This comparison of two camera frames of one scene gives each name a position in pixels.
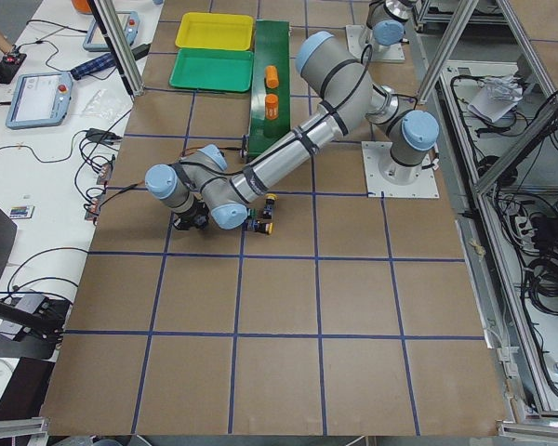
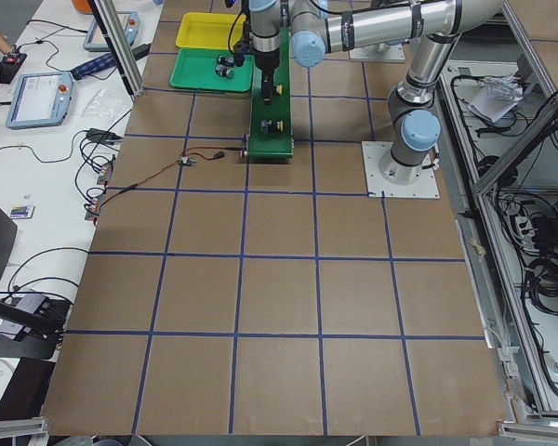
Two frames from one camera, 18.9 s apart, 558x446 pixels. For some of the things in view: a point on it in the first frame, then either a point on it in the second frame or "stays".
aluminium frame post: [120, 45] stays
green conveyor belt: [272, 47] stays
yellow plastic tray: [215, 31] stays
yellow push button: [271, 198] to [270, 125]
